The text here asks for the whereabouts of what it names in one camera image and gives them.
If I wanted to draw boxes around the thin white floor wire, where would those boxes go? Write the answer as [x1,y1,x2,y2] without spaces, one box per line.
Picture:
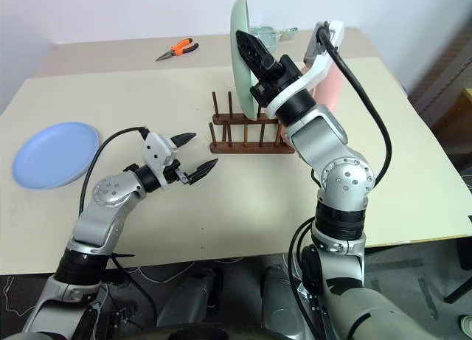
[127,259,198,286]

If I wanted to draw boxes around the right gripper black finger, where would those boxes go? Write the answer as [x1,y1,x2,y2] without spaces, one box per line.
[235,30,277,82]

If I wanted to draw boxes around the black table leg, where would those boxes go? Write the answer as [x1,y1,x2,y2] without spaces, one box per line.
[443,214,472,305]

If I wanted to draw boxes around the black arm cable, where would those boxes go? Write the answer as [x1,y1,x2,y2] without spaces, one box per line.
[78,126,149,214]
[310,21,393,189]

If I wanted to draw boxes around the orange handled pliers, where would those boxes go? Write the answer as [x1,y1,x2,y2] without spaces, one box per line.
[154,38,201,63]

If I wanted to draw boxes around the pink plate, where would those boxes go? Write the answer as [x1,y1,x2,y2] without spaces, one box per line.
[276,61,344,146]

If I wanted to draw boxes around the clear glass object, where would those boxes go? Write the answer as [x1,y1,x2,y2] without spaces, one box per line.
[249,24,280,50]

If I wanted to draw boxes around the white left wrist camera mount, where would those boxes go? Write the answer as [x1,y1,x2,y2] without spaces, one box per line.
[142,131,178,191]

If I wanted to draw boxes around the dark rounded grey shape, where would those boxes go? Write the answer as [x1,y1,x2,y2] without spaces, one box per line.
[156,267,224,328]
[259,263,308,332]

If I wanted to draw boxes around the wooden dish rack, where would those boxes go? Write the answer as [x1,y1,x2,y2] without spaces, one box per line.
[207,90,296,155]

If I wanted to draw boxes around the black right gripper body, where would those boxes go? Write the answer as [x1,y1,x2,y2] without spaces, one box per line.
[249,54,302,108]

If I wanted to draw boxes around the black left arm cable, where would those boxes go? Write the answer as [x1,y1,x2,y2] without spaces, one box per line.
[78,126,149,214]

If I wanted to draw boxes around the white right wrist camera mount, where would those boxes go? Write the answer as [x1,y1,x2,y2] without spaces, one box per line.
[264,20,346,120]

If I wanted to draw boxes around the white shoe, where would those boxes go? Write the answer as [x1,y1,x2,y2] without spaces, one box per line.
[458,313,472,336]

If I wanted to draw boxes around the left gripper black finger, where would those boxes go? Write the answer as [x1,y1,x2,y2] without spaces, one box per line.
[184,158,220,186]
[170,132,198,150]

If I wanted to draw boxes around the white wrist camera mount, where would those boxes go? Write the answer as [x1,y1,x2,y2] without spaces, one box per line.
[264,20,346,120]
[142,131,178,191]

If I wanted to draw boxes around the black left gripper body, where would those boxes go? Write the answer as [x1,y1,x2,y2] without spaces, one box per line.
[161,158,192,187]

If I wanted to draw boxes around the pale green small object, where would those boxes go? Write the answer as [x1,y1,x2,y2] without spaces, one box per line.
[276,26,299,43]

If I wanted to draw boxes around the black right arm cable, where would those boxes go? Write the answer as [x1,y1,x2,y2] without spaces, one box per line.
[310,21,393,189]

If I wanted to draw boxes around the green plate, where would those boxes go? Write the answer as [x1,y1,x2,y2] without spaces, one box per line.
[229,0,260,122]

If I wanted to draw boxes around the blue plate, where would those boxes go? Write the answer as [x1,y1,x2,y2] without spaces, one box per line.
[10,121,103,191]

